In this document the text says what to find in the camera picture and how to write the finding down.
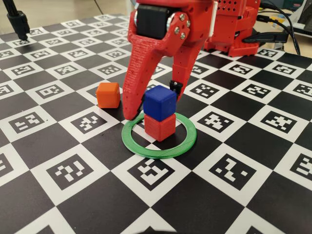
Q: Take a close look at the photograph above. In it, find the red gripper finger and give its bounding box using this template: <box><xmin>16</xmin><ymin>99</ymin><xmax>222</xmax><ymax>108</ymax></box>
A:
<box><xmin>121</xmin><ymin>9</ymin><xmax>191</xmax><ymax>120</ymax></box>

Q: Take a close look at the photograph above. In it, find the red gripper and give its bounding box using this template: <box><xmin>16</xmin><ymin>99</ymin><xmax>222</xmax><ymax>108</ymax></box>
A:
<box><xmin>135</xmin><ymin>0</ymin><xmax>215</xmax><ymax>102</ymax></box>

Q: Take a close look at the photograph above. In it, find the blue cube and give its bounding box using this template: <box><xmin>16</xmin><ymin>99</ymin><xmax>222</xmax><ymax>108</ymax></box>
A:
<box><xmin>142</xmin><ymin>84</ymin><xmax>177</xmax><ymax>122</ymax></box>

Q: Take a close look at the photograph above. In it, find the orange cube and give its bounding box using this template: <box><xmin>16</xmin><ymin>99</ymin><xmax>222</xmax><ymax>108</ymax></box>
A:
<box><xmin>96</xmin><ymin>82</ymin><xmax>121</xmax><ymax>109</ymax></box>

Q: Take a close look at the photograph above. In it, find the red cube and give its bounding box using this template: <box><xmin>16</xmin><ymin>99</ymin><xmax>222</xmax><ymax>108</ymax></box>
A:
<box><xmin>143</xmin><ymin>113</ymin><xmax>176</xmax><ymax>142</ymax></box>

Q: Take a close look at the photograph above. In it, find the red robot base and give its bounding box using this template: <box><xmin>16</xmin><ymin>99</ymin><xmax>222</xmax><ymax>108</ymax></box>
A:
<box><xmin>203</xmin><ymin>14</ymin><xmax>259</xmax><ymax>58</ymax></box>

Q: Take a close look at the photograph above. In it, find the black white marker checkerboard mat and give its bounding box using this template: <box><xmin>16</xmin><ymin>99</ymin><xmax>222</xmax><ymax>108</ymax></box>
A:
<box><xmin>0</xmin><ymin>13</ymin><xmax>312</xmax><ymax>234</ymax></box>

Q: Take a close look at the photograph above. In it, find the green cardboard box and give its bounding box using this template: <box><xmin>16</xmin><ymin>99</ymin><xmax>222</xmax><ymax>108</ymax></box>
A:
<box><xmin>282</xmin><ymin>0</ymin><xmax>303</xmax><ymax>10</ymax></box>

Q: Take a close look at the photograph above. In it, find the black tripod leg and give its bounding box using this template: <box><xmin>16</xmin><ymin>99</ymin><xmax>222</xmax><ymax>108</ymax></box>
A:
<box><xmin>0</xmin><ymin>0</ymin><xmax>31</xmax><ymax>41</ymax></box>

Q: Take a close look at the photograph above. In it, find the grey laptop computer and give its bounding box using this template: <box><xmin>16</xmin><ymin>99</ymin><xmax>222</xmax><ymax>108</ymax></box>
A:
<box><xmin>291</xmin><ymin>2</ymin><xmax>312</xmax><ymax>37</ymax></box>

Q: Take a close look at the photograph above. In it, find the green flat ring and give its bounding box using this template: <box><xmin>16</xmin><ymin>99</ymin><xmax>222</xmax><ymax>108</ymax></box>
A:
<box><xmin>121</xmin><ymin>111</ymin><xmax>197</xmax><ymax>160</ymax></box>

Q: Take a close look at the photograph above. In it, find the black usb connector cable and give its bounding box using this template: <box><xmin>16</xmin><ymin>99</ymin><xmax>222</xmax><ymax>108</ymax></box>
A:
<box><xmin>256</xmin><ymin>14</ymin><xmax>288</xmax><ymax>25</ymax></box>

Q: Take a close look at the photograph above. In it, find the thin black cable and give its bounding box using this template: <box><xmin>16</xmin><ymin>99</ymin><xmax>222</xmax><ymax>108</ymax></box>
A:
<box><xmin>260</xmin><ymin>1</ymin><xmax>302</xmax><ymax>56</ymax></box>

